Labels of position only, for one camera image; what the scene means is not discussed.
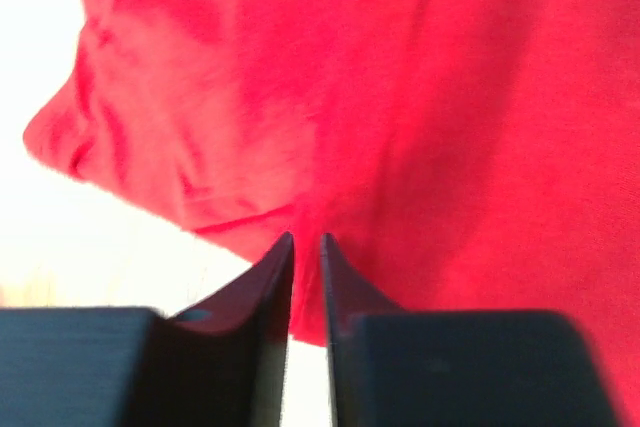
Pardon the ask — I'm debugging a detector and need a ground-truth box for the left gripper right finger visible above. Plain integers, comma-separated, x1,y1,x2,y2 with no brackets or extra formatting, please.
321,234,415,426

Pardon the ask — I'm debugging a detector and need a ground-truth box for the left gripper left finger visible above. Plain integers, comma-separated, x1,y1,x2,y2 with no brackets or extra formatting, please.
134,233,294,426

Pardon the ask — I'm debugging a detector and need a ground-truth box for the red t shirt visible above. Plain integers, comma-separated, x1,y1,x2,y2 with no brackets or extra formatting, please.
23,0,639,426

